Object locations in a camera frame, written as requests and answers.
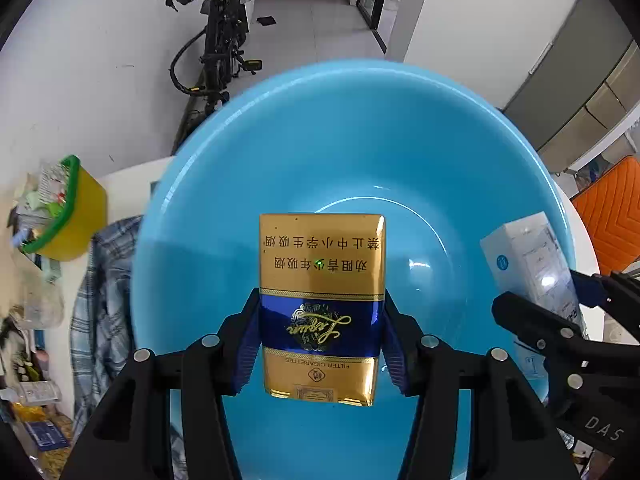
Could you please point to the white blue tissue box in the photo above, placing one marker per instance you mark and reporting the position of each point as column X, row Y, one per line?
column 525, row 257

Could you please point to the blue plastic basin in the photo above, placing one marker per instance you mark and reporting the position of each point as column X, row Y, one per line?
column 442, row 167

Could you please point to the grey beige refrigerator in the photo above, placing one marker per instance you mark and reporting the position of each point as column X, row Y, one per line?
column 580, row 89

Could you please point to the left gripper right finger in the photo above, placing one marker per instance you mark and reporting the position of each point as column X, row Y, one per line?
column 512, row 436

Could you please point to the orange chair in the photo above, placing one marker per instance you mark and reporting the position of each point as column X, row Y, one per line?
column 609, row 209

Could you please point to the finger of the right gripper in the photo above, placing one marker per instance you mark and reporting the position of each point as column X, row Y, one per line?
column 617, row 293
column 540, row 324

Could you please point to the gold blue cigarette pack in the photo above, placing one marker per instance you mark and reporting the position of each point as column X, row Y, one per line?
column 322, row 293

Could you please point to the blue plaid cloth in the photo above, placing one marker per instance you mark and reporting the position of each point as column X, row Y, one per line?
column 101, row 339

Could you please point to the black folding bicycle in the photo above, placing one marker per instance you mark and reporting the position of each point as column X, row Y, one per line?
column 222, row 59

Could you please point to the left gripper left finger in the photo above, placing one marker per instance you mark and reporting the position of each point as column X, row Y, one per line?
column 128, row 436

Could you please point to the yellow green bin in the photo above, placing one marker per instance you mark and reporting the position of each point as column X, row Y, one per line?
column 84, row 213

